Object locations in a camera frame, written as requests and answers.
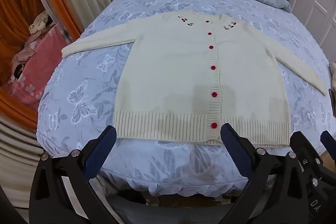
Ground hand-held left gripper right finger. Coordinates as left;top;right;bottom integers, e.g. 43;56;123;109
220;123;310;224

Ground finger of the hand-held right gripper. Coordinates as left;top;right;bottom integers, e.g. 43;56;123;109
290;131;325;170
320;130;336;159

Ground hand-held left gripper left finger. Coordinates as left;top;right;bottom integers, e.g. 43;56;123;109
29;126;117;224

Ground cream knit cardigan red buttons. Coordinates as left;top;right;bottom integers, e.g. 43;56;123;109
62;10;327;147

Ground blue butterfly print bedsheet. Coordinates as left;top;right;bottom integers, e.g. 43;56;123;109
36;0;332;197

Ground beige folded garment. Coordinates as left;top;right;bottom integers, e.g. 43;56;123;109
329;61;336;90

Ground white striped cloth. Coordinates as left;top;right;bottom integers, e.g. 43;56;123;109
0;112;44;210

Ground pink patterned blanket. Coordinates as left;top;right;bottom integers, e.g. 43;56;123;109
5;26;69;110

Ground beige crumpled cloth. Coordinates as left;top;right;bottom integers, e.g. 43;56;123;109
28;10;53;35

